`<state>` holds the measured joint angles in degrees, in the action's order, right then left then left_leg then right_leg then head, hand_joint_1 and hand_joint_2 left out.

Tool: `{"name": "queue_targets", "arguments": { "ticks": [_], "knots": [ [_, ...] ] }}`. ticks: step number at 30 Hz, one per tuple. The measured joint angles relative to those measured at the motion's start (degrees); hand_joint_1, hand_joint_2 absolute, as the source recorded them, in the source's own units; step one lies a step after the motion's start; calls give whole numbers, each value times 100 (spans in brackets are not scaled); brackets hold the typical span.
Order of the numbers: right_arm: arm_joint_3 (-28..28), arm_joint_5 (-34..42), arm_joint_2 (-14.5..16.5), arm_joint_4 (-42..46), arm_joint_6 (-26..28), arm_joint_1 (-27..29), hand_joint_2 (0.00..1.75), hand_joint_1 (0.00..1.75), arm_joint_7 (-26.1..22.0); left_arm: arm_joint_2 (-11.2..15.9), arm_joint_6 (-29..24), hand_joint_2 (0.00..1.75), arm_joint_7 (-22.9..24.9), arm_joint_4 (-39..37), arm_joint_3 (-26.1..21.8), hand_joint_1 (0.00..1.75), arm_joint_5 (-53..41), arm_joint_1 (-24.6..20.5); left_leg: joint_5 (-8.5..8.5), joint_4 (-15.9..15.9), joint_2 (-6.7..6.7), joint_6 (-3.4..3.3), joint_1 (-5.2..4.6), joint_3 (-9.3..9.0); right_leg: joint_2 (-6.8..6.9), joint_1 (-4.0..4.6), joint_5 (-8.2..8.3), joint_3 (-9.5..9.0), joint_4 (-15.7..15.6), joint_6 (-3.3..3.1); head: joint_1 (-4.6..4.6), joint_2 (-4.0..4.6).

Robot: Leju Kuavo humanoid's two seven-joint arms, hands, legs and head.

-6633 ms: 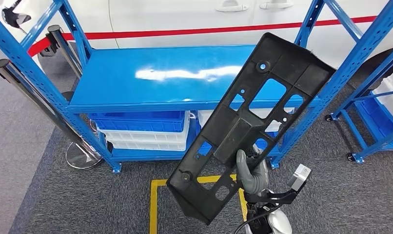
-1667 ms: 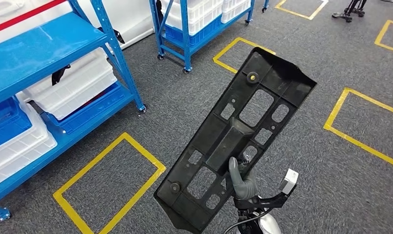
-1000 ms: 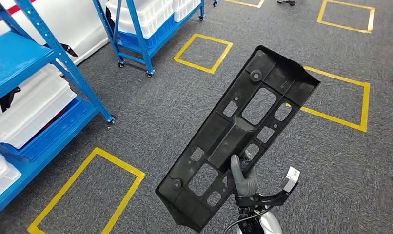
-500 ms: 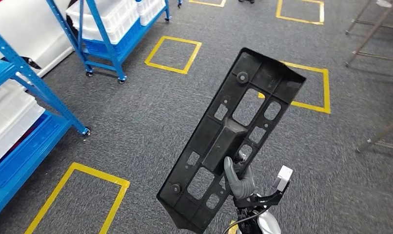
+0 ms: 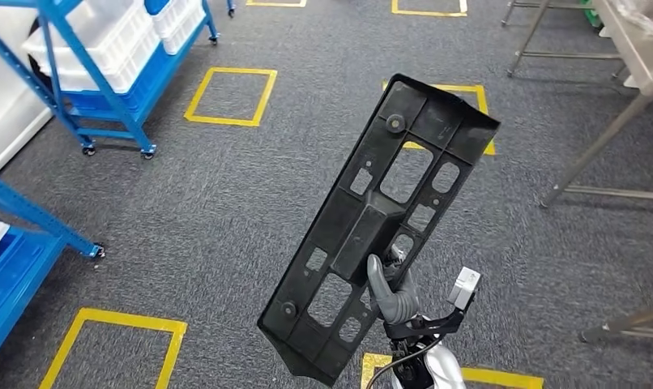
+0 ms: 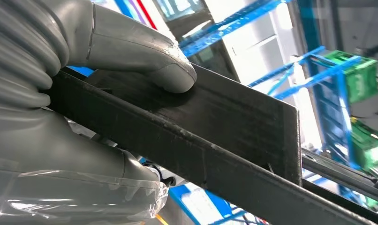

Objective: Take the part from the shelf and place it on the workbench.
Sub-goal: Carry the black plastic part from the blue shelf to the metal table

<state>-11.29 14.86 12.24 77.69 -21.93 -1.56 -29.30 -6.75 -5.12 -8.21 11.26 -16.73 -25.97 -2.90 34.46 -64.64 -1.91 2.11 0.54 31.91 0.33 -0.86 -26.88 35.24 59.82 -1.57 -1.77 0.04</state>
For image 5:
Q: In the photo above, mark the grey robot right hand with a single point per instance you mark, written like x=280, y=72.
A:
x=399, y=306

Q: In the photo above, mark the black plastic plate bracket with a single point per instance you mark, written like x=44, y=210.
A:
x=358, y=231

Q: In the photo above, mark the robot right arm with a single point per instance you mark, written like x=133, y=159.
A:
x=444, y=370

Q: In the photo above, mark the blue wheeled shelf rack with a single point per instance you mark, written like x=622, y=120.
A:
x=149, y=75
x=15, y=279

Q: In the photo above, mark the stainless steel table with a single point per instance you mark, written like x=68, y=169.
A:
x=643, y=59

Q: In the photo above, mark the green object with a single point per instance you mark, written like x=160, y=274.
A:
x=590, y=11

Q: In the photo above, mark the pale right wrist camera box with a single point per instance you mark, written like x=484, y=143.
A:
x=464, y=287

